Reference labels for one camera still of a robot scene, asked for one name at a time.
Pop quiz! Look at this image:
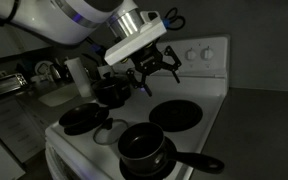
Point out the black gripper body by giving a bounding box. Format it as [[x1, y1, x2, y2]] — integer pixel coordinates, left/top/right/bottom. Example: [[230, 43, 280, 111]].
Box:
[[130, 43, 167, 73]]

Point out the glass lid with black knob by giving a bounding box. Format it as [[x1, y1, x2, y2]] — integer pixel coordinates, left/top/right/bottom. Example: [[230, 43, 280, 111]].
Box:
[[93, 117, 130, 146]]

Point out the white stove knob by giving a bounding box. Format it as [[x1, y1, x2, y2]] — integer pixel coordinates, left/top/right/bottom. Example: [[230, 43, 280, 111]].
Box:
[[185, 48, 198, 62], [201, 46, 216, 61]]

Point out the large black pot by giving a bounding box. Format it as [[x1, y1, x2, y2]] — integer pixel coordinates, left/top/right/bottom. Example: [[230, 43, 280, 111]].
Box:
[[91, 79, 132, 109]]

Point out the white electric stove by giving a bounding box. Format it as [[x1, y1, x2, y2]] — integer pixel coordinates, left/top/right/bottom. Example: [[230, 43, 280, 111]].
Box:
[[44, 34, 232, 180]]

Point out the right black stove burner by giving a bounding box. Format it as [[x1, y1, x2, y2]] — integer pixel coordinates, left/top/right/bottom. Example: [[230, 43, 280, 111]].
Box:
[[58, 102, 111, 129]]

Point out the white utensil holder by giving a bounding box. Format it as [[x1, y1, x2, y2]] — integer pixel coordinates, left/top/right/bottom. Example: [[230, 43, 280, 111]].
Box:
[[97, 65, 115, 81]]

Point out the bare black coil burner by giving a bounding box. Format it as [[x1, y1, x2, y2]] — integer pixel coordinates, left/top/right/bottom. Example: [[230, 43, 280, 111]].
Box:
[[148, 99, 204, 133]]

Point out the white paper towel roll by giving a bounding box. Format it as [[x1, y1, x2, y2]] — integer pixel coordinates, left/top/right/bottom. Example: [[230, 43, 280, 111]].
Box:
[[65, 57, 92, 98]]

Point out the small black saucepan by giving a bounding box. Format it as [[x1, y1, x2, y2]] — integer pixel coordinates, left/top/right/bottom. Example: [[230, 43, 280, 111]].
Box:
[[117, 121, 226, 177]]

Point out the pale kitchen sink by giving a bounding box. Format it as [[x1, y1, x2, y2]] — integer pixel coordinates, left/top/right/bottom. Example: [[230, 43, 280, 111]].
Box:
[[38, 83, 80, 108]]

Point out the white countertop appliance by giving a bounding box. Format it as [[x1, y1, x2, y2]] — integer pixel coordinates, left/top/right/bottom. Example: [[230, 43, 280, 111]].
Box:
[[33, 60, 52, 83]]

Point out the white base cabinet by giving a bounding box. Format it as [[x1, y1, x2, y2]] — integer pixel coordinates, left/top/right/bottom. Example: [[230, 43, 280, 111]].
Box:
[[0, 98, 50, 164]]

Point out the silver toaster oven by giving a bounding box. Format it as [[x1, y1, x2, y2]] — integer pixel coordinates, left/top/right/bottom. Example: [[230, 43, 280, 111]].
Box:
[[0, 73, 29, 98]]

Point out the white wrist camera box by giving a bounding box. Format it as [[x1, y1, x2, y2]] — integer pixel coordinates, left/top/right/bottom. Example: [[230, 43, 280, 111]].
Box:
[[103, 11, 168, 67]]

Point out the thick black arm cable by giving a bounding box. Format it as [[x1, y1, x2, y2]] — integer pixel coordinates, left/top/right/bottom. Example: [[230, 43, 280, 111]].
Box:
[[0, 0, 21, 27]]

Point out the white wall cabinet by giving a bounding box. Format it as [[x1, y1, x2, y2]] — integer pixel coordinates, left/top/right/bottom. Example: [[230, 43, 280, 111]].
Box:
[[0, 14, 52, 63]]

